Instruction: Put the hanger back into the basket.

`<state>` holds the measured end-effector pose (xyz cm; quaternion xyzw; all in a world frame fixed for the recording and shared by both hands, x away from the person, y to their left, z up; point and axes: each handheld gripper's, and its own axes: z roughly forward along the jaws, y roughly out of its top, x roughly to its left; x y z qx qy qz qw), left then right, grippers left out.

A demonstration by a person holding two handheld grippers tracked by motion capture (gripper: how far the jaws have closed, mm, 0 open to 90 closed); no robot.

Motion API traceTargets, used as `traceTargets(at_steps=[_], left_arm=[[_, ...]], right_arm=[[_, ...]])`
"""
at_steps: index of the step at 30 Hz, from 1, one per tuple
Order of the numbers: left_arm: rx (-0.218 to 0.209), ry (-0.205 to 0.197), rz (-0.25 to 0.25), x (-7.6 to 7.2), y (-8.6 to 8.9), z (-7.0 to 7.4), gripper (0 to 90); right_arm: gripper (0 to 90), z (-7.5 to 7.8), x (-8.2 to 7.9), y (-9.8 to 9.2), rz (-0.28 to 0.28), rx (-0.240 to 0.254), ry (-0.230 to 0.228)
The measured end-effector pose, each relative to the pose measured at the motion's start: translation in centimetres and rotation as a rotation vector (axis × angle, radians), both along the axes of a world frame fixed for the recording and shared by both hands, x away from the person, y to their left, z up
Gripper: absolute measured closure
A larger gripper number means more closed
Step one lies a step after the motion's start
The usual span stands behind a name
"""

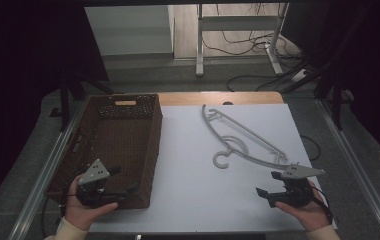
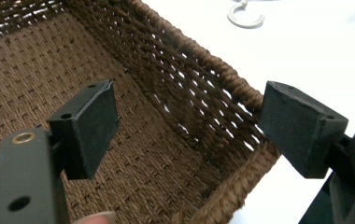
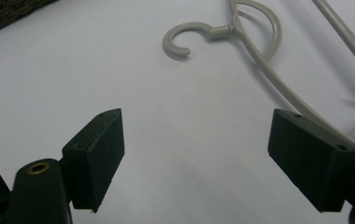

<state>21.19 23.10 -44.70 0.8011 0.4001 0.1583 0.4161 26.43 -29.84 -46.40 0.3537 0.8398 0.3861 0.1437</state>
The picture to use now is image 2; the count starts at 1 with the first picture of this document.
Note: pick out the white plastic hook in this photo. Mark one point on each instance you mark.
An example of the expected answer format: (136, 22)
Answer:
(244, 17)

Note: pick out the brown woven basket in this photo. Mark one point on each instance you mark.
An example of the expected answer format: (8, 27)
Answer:
(153, 118)

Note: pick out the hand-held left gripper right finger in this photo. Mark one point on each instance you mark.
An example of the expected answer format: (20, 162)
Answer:
(294, 124)

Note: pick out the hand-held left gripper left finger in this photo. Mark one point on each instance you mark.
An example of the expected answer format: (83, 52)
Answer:
(85, 130)

